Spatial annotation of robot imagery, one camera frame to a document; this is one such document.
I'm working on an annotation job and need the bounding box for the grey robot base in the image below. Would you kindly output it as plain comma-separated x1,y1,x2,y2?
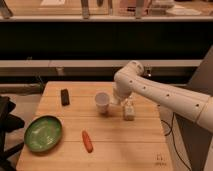
176,45,213,171

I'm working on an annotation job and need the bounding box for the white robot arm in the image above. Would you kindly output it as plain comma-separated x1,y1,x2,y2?
113,60,213,133

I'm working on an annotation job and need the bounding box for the white small bottle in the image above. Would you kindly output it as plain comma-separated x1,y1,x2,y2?
123,98,135,121

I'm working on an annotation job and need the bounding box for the black rectangular block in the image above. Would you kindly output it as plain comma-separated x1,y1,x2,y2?
61,89,70,106

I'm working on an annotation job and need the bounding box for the wooden table board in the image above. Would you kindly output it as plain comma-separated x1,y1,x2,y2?
17,82,173,171

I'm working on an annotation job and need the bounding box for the orange carrot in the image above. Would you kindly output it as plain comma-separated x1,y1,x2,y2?
82,131,93,153

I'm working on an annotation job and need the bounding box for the green plate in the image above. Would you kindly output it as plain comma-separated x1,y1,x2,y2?
24,115,62,153

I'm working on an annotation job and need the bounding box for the black office chair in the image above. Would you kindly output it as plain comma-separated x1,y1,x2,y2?
0,96,25,171

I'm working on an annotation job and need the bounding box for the black cable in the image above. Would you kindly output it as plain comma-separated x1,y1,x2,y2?
161,114,194,171

